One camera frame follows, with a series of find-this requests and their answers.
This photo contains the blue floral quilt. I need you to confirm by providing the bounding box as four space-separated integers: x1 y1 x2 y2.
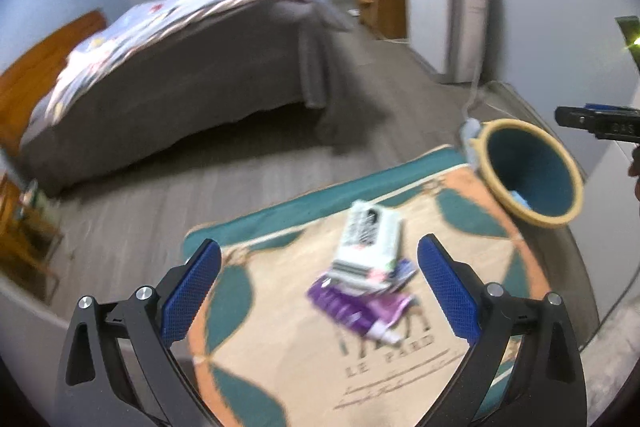
27 0 353 128

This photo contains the teal bin with yellow rim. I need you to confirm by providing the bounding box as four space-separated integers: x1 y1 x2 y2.
474 119 585 228

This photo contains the wooden cabinet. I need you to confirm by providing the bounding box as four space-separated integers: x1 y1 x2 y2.
352 0 409 40

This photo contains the bed with floral duvet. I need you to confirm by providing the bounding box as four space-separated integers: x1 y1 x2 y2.
20 0 346 198

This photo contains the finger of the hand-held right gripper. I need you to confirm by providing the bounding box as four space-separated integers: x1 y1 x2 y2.
554 104 622 130

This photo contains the wooden headboard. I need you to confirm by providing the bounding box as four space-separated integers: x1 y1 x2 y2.
0 9 108 155

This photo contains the person's right hand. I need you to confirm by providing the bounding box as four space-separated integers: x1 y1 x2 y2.
628 146 640 204

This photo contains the purple wrapper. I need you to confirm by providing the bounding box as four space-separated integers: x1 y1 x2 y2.
306 259 420 344

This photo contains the teal and orange patterned rug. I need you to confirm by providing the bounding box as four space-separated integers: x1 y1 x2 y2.
182 144 554 427

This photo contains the grey power strip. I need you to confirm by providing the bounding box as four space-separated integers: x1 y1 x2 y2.
459 119 484 164

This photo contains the white air purifier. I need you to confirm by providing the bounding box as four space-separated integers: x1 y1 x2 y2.
403 0 489 86

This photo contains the beige fuzzy cloth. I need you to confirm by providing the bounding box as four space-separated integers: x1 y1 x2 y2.
580 289 638 413

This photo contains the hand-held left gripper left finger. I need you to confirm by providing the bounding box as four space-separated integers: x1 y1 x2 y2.
55 239 223 427

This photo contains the white striped packet box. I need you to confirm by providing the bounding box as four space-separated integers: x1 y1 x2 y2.
331 201 404 292

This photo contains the white power cable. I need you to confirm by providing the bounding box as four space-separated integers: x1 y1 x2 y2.
461 54 518 124

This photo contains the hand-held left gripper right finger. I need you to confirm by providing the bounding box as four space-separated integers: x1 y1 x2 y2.
415 234 588 427

